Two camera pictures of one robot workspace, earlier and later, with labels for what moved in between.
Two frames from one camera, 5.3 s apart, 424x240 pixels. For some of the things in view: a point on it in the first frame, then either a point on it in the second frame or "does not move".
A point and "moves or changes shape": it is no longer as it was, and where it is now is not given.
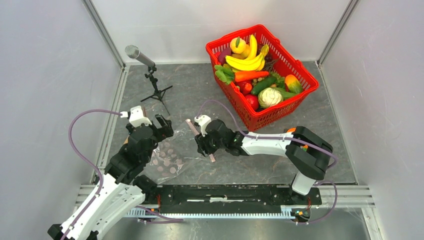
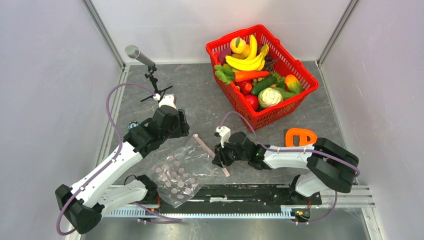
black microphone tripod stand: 158,94 does not move
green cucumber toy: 263,84 does not move
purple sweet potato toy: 221,57 does not move
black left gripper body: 158,136 → 175,131
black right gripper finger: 202,152 → 218,160
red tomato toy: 253,100 does not move
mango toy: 293,84 does not move
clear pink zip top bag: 176,146 moves or changes shape
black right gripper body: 209,144 → 228,152
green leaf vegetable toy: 285,94 does not move
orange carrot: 245,75 does not move
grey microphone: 133,51 does not move
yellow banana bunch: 253,62 does not move
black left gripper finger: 161,120 → 184,126
